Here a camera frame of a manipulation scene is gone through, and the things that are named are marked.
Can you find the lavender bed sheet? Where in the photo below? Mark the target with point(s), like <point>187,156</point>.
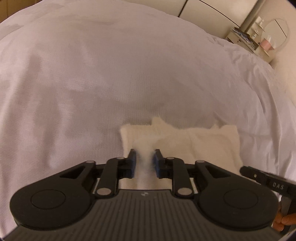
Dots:
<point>74,72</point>

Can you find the white sliding wardrobe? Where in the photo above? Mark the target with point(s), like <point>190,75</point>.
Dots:
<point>216,17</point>

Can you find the cream bed headboard cushion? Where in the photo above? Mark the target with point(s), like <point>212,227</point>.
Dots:
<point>284,66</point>

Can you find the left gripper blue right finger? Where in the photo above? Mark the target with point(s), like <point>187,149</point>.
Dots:
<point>177,171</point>

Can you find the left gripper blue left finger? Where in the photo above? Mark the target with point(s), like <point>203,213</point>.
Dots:
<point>110,173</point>

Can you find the person right hand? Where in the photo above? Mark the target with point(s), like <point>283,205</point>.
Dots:
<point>280,221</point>

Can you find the oval vanity mirror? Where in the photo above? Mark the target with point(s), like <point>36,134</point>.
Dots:
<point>275,32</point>

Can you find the cream knit striped sweater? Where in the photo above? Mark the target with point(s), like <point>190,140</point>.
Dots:
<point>218,145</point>

